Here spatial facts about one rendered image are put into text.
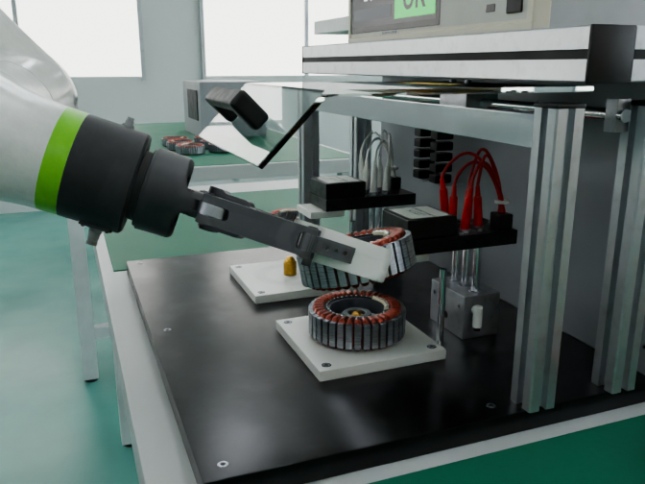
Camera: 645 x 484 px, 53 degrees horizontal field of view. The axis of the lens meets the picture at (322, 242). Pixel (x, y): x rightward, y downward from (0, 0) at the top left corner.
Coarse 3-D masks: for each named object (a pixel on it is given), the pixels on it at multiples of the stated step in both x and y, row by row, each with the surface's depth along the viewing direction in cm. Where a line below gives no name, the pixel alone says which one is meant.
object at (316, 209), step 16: (336, 176) 99; (320, 192) 95; (336, 192) 94; (352, 192) 95; (368, 192) 99; (384, 192) 97; (400, 192) 99; (304, 208) 96; (320, 208) 96; (336, 208) 94; (352, 208) 95; (384, 208) 98
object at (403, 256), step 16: (368, 240) 65; (384, 240) 58; (400, 240) 59; (400, 256) 59; (304, 272) 60; (320, 272) 58; (336, 272) 58; (400, 272) 59; (320, 288) 60; (336, 288) 59
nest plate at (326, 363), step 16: (288, 320) 80; (304, 320) 80; (288, 336) 76; (304, 336) 75; (416, 336) 75; (304, 352) 71; (320, 352) 71; (336, 352) 71; (352, 352) 71; (368, 352) 71; (384, 352) 71; (400, 352) 71; (416, 352) 71; (432, 352) 71; (320, 368) 67; (336, 368) 67; (352, 368) 68; (368, 368) 69; (384, 368) 69
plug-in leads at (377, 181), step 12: (372, 132) 99; (384, 132) 100; (384, 144) 99; (360, 156) 100; (360, 168) 100; (372, 168) 96; (396, 168) 101; (372, 180) 96; (384, 180) 98; (396, 180) 101; (372, 192) 97
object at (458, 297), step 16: (432, 288) 82; (448, 288) 79; (464, 288) 79; (480, 288) 79; (432, 304) 83; (448, 304) 79; (464, 304) 76; (480, 304) 77; (496, 304) 78; (448, 320) 79; (464, 320) 76; (496, 320) 78; (464, 336) 77
